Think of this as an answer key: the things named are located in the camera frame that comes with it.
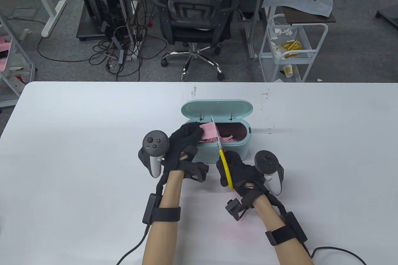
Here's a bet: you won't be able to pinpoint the person's right hand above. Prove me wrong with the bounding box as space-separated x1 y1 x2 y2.
216 151 265 208

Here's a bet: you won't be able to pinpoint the person's left hand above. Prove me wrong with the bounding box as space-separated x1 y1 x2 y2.
163 122 204 173

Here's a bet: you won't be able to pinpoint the light blue lidded bin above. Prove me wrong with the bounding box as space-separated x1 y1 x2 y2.
181 100 253 164

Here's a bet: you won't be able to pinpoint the pink waste paper sheet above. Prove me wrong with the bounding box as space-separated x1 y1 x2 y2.
199 122 218 139

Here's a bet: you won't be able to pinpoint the yellow red handled scissors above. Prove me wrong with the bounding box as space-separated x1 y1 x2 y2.
211 115 234 190

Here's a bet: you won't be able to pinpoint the pile of pink paper pieces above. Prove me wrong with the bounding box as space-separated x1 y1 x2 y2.
199 133 236 144

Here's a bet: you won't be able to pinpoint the person's right forearm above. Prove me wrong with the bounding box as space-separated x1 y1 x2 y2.
252 194 314 265

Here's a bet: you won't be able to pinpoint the person's left forearm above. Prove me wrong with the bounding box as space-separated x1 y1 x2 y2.
141 169 184 265

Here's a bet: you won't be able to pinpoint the grey left hand controller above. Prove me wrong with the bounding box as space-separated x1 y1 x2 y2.
138 130 170 178

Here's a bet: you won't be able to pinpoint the grey hand controller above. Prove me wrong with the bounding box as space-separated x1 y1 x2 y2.
138 130 170 178
254 150 284 196

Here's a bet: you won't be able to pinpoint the grey right hand controller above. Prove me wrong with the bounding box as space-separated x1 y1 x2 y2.
254 150 284 196

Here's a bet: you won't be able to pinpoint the black left wrist sensor box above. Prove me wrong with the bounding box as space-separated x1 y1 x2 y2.
142 194 181 224

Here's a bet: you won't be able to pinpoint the black wrist sensor box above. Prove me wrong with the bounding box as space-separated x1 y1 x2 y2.
265 212 308 246
142 194 181 224

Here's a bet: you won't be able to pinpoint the black right wrist sensor box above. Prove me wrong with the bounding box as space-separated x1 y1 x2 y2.
265 212 308 246

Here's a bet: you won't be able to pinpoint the black mesh office chair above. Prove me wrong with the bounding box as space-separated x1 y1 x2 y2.
152 0 241 81

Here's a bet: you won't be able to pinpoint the white rolling cart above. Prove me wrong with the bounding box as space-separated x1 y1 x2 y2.
259 14 329 83

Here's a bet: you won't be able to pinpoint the yellow packet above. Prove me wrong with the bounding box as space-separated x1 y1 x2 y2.
281 40 303 59

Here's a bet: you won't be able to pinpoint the black wheeled platform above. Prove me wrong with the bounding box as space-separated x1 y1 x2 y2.
76 13 108 41

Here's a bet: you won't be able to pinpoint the pile of white paper scraps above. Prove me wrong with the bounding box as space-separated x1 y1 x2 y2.
268 27 297 57

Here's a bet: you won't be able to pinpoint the brown board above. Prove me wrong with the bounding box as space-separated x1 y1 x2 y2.
281 6 337 25

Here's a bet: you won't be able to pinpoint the white shelf rack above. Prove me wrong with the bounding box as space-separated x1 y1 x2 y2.
0 13 36 108

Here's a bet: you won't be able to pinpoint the pink tray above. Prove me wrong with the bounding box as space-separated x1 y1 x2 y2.
0 36 13 73

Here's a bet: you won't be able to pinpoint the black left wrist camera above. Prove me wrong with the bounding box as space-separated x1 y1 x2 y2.
182 160 209 182

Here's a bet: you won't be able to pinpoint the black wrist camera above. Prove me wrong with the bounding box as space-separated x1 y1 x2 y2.
225 199 246 222
182 160 209 182

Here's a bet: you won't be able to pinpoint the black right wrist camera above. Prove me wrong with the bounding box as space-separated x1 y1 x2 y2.
225 199 246 222

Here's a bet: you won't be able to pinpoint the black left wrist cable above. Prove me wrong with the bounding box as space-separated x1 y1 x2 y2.
116 223 151 265

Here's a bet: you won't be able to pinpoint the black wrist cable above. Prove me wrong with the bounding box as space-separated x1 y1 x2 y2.
303 243 367 265
116 223 151 265

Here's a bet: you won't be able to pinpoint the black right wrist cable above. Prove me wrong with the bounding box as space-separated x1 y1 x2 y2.
303 243 367 265

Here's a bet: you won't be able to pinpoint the tangle of black cables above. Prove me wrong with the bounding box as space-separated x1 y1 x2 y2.
37 0 168 82

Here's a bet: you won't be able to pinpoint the white metal post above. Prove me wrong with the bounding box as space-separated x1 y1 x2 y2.
110 0 138 62

